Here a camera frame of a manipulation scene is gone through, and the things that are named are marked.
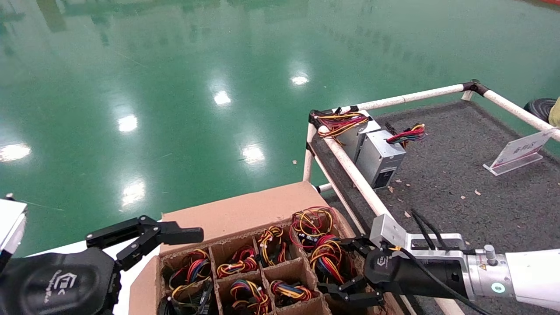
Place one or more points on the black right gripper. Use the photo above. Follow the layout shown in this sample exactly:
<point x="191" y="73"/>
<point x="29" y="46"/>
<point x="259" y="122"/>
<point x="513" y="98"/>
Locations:
<point x="415" y="273"/>

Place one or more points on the clear acrylic sign holder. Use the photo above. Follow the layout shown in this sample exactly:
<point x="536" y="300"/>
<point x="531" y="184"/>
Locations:
<point x="520" y="151"/>

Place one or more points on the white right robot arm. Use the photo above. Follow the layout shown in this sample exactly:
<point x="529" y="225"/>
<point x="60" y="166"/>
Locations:
<point x="529" y="275"/>

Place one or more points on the brown cardboard divider box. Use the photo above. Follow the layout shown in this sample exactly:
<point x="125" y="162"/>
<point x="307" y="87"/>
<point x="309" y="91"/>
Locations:
<point x="240" y="210"/>

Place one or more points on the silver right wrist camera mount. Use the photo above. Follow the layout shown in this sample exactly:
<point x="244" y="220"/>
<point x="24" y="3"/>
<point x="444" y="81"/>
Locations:
<point x="389" y="232"/>

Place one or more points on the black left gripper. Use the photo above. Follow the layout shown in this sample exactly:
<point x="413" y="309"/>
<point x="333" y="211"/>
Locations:
<point x="52" y="284"/>

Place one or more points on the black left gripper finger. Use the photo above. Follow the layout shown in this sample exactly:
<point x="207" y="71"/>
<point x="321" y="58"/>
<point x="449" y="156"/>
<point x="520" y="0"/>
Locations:
<point x="183" y="235"/>

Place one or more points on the white pipe table frame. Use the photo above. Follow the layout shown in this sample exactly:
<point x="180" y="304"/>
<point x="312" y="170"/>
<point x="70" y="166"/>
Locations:
<point x="370" y="197"/>

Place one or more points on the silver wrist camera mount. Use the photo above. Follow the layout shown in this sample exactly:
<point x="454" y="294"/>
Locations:
<point x="389" y="232"/>
<point x="11" y="223"/>

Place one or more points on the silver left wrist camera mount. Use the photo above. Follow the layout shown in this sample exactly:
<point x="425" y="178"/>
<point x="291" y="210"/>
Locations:
<point x="11" y="223"/>

